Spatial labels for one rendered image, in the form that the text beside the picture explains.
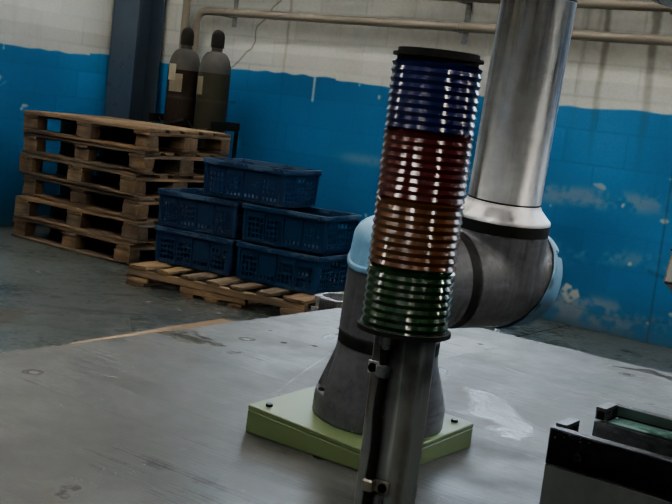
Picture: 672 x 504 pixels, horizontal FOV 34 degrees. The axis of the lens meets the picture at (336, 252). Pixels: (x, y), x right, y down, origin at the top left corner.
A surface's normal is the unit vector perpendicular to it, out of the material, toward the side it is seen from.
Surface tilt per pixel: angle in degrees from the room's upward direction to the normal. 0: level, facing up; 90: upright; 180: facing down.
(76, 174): 87
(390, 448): 90
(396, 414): 90
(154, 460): 0
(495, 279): 79
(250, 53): 90
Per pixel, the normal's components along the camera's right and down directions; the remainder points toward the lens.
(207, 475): 0.11, -0.99
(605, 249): -0.58, 0.04
